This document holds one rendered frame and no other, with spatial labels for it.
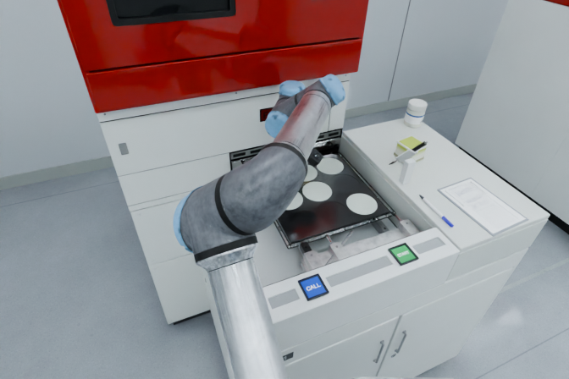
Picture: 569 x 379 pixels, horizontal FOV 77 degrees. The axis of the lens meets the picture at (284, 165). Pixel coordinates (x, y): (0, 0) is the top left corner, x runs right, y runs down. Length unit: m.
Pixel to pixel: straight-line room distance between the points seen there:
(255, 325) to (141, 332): 1.42
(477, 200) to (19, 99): 2.55
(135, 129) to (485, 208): 1.06
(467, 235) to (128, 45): 1.01
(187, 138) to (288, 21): 0.47
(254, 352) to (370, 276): 0.40
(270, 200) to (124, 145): 0.69
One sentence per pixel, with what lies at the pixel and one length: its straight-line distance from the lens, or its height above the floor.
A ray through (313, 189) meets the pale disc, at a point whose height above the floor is 0.90.
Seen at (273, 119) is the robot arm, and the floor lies 1.24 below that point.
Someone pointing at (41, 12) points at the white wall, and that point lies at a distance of 2.59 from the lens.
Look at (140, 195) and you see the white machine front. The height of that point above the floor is 0.88.
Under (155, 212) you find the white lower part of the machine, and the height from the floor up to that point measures 0.79.
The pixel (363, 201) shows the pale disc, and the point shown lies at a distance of 1.21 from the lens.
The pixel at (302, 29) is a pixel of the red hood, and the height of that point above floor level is 1.39.
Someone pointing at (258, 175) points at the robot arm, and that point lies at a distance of 0.57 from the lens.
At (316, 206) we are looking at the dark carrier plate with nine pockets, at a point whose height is 0.90.
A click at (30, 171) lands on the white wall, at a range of 3.08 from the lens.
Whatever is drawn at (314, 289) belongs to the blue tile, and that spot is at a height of 0.96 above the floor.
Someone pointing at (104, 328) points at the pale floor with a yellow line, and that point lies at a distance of 2.10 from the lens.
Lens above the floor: 1.71
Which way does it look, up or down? 38 degrees down
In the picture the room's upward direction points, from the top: 2 degrees clockwise
